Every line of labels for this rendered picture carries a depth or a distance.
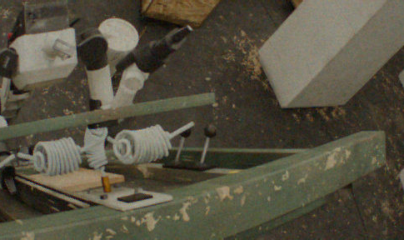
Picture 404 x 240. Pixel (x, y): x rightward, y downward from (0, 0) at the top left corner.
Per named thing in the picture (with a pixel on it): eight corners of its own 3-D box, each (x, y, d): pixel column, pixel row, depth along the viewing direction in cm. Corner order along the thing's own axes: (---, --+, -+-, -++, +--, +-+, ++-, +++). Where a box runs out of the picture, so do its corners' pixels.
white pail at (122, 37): (114, 50, 368) (141, 8, 335) (124, 83, 356) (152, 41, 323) (77, 52, 350) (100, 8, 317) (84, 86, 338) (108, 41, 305)
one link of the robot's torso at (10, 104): (-11, 95, 228) (5, 61, 192) (14, 90, 239) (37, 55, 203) (-7, 122, 226) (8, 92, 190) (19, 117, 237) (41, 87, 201)
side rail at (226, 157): (152, 171, 224) (148, 145, 223) (362, 183, 138) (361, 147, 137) (141, 173, 220) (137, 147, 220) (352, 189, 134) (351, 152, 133)
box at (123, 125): (115, 113, 243) (128, 92, 230) (124, 136, 239) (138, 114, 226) (94, 117, 236) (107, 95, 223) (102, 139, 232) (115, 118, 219)
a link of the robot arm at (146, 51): (193, 42, 170) (168, 61, 176) (174, 22, 168) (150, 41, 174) (179, 57, 159) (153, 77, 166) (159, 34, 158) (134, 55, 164)
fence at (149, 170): (102, 167, 208) (100, 157, 208) (272, 185, 134) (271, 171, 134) (92, 168, 205) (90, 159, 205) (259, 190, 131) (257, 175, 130)
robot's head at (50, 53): (42, 37, 162) (50, 30, 155) (63, 47, 167) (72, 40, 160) (36, 54, 160) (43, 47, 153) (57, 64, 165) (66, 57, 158)
